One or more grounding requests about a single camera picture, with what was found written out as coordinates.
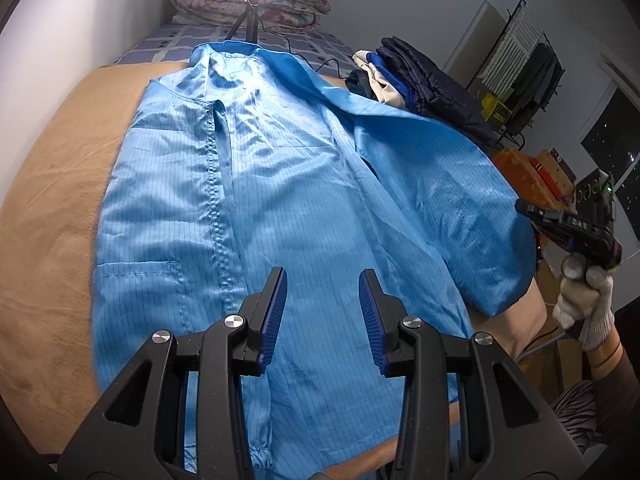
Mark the white striped towel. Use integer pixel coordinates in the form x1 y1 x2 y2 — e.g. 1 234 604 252
482 7 543 101

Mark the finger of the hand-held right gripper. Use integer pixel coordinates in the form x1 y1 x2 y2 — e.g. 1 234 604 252
515 199 563 228

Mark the person's right hand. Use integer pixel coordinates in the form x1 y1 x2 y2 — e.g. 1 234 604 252
552 255 616 353

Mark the dark hanging garment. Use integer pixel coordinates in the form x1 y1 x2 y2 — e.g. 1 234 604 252
505 42 563 133

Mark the floral folded quilt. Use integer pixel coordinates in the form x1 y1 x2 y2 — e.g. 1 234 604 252
170 0 332 31

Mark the orange box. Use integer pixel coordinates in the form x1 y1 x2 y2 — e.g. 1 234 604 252
492 147 551 201

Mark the dark starry panel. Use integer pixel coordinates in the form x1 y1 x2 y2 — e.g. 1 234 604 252
580 85 640 191

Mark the person's right forearm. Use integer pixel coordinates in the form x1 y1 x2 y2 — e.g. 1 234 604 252
586 305 640 436

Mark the dark teal folded garment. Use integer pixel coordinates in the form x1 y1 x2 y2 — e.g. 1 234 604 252
345 69 386 103

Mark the brown cardboard box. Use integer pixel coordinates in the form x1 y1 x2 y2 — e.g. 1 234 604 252
515 250 586 401
537 147 578 196

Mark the pile of folded dark clothes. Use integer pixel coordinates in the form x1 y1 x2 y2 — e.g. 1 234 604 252
375 36 501 146

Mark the tan blanket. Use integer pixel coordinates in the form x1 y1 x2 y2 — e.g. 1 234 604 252
0 60 548 461

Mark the cream folded garment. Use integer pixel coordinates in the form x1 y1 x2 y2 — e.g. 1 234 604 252
352 50 406 108

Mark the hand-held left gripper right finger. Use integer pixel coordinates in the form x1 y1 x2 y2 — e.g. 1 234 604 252
359 268 588 480

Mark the person's striped clothing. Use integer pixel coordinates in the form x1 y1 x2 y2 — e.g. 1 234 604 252
547 380 601 461

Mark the black clothes drying rack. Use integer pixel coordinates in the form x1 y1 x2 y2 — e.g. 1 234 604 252
465 0 566 151

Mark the black tripod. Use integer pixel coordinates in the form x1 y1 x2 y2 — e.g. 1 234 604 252
222 0 261 43

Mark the yellow box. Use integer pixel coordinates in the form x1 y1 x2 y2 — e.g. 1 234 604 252
480 92 512 123

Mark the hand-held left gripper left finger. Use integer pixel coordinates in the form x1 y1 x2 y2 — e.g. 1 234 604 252
57 266 288 480

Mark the blue folded garment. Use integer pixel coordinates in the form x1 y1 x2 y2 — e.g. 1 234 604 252
367 50 421 113

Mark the black ring light cable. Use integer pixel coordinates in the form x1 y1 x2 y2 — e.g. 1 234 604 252
280 35 356 78

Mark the blue jacket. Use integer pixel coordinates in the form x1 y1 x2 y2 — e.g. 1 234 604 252
92 41 532 480

